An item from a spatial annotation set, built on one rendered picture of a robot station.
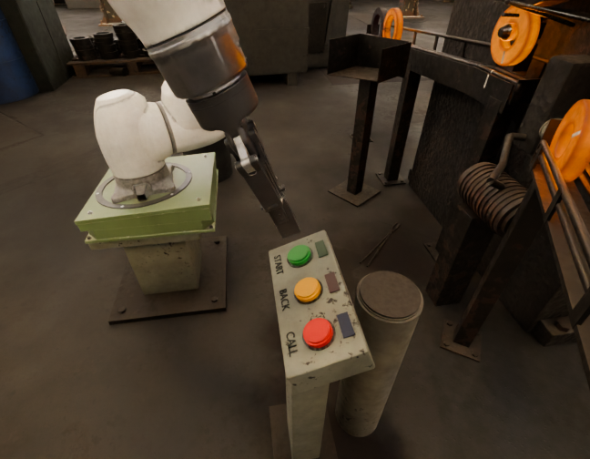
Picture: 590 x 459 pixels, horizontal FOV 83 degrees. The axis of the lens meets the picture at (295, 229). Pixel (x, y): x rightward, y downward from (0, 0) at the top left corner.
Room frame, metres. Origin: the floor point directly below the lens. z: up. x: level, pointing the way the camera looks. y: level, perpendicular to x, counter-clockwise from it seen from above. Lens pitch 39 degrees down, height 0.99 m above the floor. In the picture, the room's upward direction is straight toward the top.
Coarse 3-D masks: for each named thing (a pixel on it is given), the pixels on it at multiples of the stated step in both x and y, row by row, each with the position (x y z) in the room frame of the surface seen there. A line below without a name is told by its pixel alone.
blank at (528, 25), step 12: (504, 12) 1.17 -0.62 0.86; (516, 12) 1.12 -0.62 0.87; (528, 12) 1.07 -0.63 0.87; (504, 24) 1.15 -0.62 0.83; (516, 24) 1.10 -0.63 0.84; (528, 24) 1.05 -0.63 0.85; (540, 24) 1.05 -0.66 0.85; (492, 36) 1.19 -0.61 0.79; (516, 36) 1.08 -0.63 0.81; (528, 36) 1.04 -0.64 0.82; (492, 48) 1.17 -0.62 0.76; (504, 48) 1.11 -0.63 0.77; (516, 48) 1.06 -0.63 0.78; (528, 48) 1.04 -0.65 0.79; (504, 60) 1.09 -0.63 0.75; (516, 60) 1.06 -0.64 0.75
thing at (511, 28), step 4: (508, 24) 1.11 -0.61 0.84; (512, 24) 1.11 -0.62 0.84; (544, 24) 1.12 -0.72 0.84; (500, 28) 1.12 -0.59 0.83; (504, 28) 1.10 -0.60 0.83; (508, 28) 1.10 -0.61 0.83; (512, 28) 1.09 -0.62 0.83; (516, 28) 1.10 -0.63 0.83; (540, 28) 1.11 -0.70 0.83; (500, 32) 1.11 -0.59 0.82; (504, 32) 1.10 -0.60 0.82; (508, 32) 1.09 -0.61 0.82; (512, 32) 1.09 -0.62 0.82; (516, 32) 1.09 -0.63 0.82; (540, 32) 1.11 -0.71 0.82; (500, 36) 1.10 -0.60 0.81; (504, 36) 1.10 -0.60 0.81; (508, 36) 1.09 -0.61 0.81; (512, 36) 1.09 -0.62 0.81; (540, 36) 1.11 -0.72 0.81; (504, 40) 1.11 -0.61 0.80; (508, 40) 1.11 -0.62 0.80
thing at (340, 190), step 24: (336, 48) 1.59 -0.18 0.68; (360, 48) 1.69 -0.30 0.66; (384, 48) 1.60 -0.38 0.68; (408, 48) 1.51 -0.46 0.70; (336, 72) 1.59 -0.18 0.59; (360, 72) 1.55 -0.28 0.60; (384, 72) 1.40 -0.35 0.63; (360, 96) 1.51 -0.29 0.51; (360, 120) 1.50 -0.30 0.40; (360, 144) 1.49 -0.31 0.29; (360, 168) 1.49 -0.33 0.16; (336, 192) 1.51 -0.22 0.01; (360, 192) 1.51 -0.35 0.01
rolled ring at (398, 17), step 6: (390, 12) 2.03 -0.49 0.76; (396, 12) 1.96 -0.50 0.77; (390, 18) 2.05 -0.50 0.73; (396, 18) 1.94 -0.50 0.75; (402, 18) 1.94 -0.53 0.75; (384, 24) 2.08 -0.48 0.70; (390, 24) 2.06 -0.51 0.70; (396, 24) 1.93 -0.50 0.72; (402, 24) 1.92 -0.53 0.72; (384, 30) 2.06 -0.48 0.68; (390, 30) 2.07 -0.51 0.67; (396, 30) 1.91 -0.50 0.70; (384, 36) 2.05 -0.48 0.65; (390, 36) 2.05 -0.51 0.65; (396, 36) 1.91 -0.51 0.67
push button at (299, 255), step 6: (300, 246) 0.42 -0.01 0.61; (306, 246) 0.42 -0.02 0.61; (294, 252) 0.41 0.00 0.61; (300, 252) 0.40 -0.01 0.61; (306, 252) 0.40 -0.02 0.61; (288, 258) 0.40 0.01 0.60; (294, 258) 0.39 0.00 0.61; (300, 258) 0.39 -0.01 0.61; (306, 258) 0.39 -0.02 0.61; (294, 264) 0.39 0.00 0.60; (300, 264) 0.38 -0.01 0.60
